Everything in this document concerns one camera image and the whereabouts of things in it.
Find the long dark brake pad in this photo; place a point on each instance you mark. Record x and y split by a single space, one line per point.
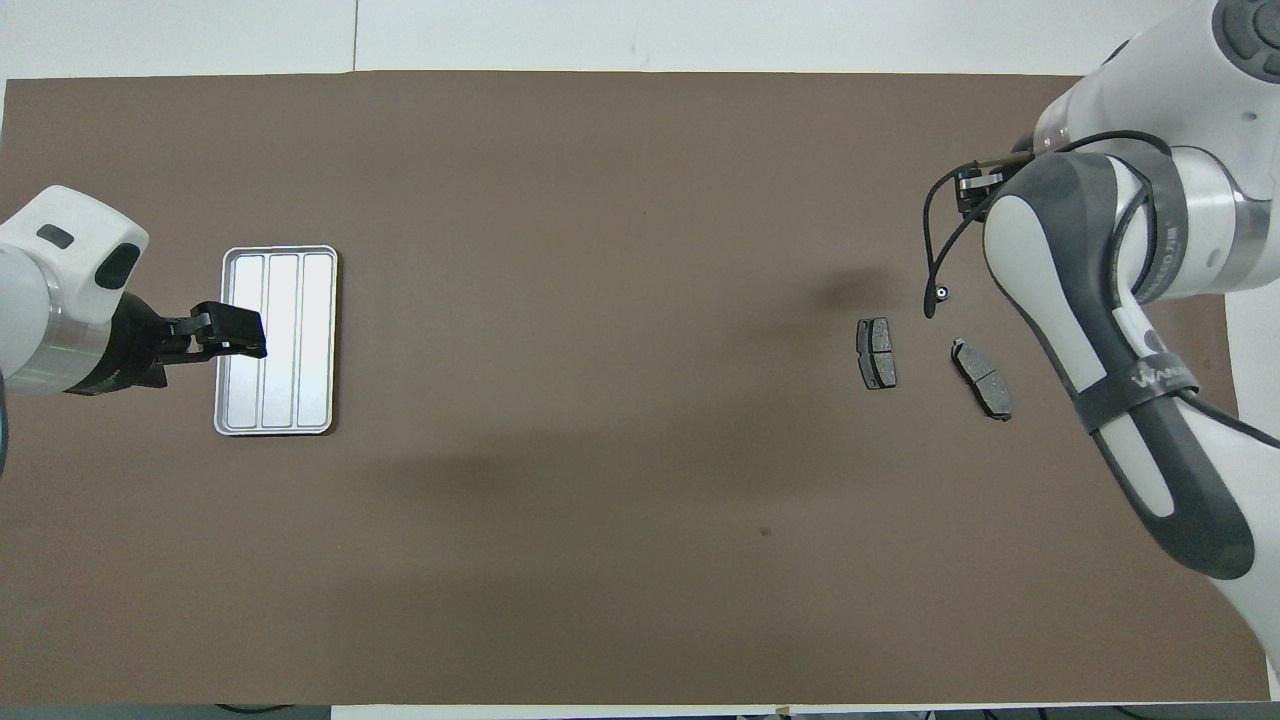
980 378

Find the short dark brake pad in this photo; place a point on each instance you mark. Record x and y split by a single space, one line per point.
877 353

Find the brown table mat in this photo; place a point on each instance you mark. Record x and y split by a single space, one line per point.
800 150

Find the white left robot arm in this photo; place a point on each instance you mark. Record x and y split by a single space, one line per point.
60 250

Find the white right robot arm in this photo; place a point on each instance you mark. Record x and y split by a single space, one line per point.
1050 250

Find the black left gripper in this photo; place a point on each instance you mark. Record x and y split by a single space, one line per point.
135 345

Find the silver metal tray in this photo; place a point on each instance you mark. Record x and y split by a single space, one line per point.
300 380

